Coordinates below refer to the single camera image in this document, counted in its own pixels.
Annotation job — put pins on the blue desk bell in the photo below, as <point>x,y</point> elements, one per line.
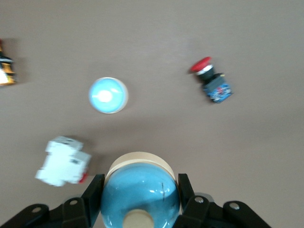
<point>140,190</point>
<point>108,95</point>

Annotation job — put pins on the white circuit breaker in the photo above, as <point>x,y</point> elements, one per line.
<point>61,161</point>

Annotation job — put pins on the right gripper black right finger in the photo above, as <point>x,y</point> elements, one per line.
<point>190,197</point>

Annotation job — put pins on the brown table cover mat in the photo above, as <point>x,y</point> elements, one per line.
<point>152,35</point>

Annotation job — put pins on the red mushroom push button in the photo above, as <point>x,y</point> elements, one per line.
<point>213,80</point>

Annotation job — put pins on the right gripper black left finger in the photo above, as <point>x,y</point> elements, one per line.
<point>92,194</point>

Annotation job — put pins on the red orange emergency stop button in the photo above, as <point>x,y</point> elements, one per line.
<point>6,71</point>

